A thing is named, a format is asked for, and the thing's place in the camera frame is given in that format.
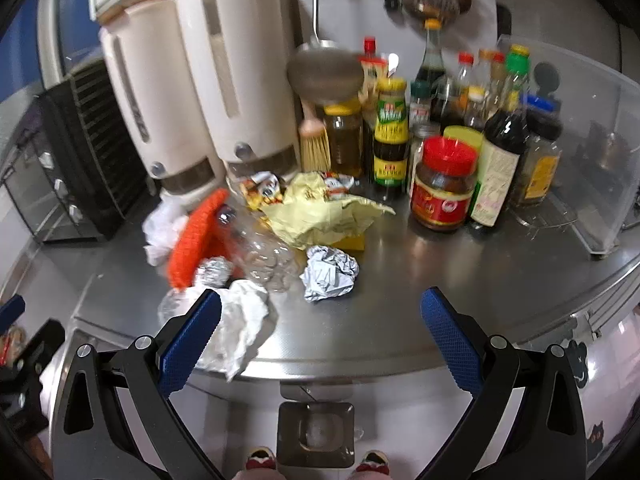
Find silver foil ball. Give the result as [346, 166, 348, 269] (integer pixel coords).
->
[299, 246, 360, 304]

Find yellow panda snack wrapper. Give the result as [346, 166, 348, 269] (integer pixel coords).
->
[240, 171, 283, 211]

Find yellow paper wrapper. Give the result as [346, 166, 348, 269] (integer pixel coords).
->
[260, 172, 395, 250]

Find red white snack wrapper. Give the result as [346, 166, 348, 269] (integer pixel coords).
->
[320, 172, 355, 200]

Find square grey trash bin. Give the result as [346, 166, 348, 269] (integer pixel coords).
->
[277, 402, 355, 469]

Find lower black cat sticker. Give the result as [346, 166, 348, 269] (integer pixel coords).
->
[586, 422, 604, 463]

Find black cat sticker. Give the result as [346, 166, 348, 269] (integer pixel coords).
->
[565, 339, 589, 389]
[586, 422, 604, 463]

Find left red white slipper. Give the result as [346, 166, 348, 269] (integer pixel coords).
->
[244, 446, 278, 470]

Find red white slipper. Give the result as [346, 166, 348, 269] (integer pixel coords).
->
[244, 446, 278, 470]
[356, 450, 390, 476]

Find right red white slipper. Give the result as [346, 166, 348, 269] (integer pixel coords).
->
[356, 450, 390, 476]

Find white plastic bag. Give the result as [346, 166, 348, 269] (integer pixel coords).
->
[142, 195, 189, 266]

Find crushed clear plastic bottle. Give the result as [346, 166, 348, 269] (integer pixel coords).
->
[216, 204, 298, 292]

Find red-lid chili sauce jar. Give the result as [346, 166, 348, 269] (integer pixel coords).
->
[410, 136, 477, 232]

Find dark soy sauce bottle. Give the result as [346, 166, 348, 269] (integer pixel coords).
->
[468, 50, 532, 233]

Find blue-lid spice jar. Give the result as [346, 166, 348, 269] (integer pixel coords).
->
[511, 94, 563, 207]

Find left white grain dispenser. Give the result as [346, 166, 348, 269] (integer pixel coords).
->
[99, 0, 226, 208]

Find white grain dispenser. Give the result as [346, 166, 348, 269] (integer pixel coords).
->
[99, 0, 226, 208]
[175, 0, 299, 181]

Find yellow-label sauce bottle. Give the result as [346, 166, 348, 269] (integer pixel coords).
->
[372, 77, 409, 202]

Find small straw brush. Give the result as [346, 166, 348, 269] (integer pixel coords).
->
[298, 100, 331, 172]

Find small green-lid spice shaker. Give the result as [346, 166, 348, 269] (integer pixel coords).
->
[409, 80, 432, 129]

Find red-cap clear bottle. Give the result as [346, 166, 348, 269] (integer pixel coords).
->
[454, 51, 475, 112]

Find yellow-lid oil jar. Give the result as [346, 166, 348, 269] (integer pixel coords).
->
[323, 98, 362, 178]

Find green-cap bottle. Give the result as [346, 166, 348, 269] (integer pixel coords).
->
[503, 44, 530, 110]

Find orange-cap dark vinegar bottle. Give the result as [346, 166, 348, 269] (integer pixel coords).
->
[416, 18, 446, 94]

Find right white grain dispenser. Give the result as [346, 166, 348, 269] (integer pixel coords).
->
[175, 0, 299, 181]

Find red-cap seasoning bottle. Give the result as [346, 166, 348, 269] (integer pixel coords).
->
[358, 36, 388, 129]

